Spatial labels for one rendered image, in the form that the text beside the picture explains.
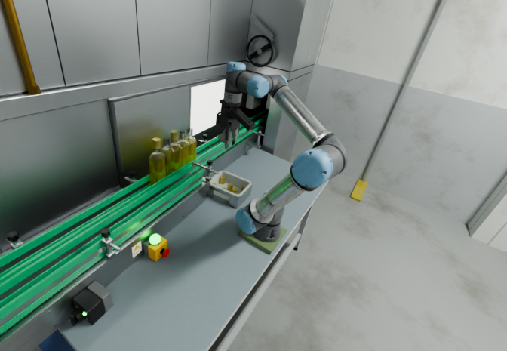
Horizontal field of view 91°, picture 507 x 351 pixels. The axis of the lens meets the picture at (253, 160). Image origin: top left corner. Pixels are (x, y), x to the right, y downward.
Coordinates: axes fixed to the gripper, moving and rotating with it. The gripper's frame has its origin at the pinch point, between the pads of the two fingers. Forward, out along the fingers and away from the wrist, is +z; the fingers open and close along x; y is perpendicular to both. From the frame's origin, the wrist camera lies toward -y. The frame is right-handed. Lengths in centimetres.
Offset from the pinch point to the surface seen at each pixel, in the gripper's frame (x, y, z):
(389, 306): -64, -114, 118
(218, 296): 39, -23, 43
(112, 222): 46, 24, 25
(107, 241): 55, 13, 21
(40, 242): 65, 33, 24
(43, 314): 76, 14, 32
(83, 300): 67, 11, 35
